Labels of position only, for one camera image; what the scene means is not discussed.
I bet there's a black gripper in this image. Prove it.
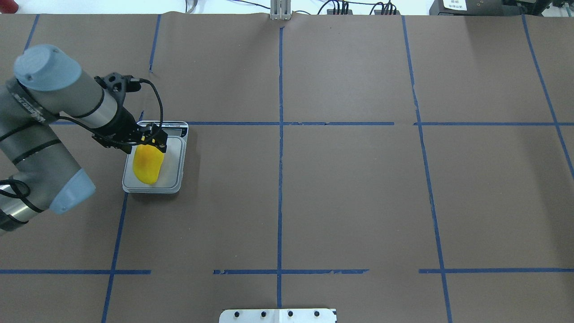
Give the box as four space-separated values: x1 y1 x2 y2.
92 108 168 155

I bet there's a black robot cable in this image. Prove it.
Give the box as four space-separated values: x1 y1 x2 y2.
101 79 165 148

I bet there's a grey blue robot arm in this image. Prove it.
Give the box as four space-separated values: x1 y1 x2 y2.
0 44 168 235

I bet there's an aluminium frame post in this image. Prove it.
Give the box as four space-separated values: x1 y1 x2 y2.
270 0 292 21

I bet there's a yellow mango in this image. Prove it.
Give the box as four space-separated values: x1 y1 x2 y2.
132 145 165 185

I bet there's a white pedestal base plate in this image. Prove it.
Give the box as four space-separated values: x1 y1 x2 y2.
218 308 338 323

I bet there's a black device box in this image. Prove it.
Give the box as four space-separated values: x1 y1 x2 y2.
429 0 504 16

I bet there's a red cylinder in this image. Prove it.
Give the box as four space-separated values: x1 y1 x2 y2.
0 0 20 14

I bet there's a brown paper table mat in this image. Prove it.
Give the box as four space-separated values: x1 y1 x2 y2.
1 13 573 323

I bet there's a grey digital kitchen scale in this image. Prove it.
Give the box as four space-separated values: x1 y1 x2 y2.
122 121 188 194

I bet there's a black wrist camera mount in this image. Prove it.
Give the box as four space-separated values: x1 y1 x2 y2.
94 72 142 105

